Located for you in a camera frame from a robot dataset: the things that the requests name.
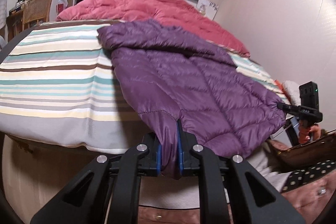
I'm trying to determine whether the purple quilted down jacket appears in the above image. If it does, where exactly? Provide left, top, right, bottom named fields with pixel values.
left=98, top=20, right=285, bottom=178

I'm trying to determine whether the person right hand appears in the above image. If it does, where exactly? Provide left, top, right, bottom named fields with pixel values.
left=298, top=121, right=321, bottom=144

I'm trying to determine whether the brown handbag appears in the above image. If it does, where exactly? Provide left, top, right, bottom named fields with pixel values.
left=266, top=130, right=335, bottom=168

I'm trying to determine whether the striped bed sheet mattress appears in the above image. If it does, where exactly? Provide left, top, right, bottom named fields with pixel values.
left=0, top=19, right=291, bottom=155

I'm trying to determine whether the pink red comforter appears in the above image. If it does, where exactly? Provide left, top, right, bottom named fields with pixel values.
left=56, top=0, right=251, bottom=57

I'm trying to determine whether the wooden wicker chair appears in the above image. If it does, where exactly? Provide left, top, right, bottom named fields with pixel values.
left=22, top=0, right=52, bottom=30

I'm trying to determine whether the wooden desk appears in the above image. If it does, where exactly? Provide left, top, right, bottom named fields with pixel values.
left=5, top=0, right=78, bottom=42

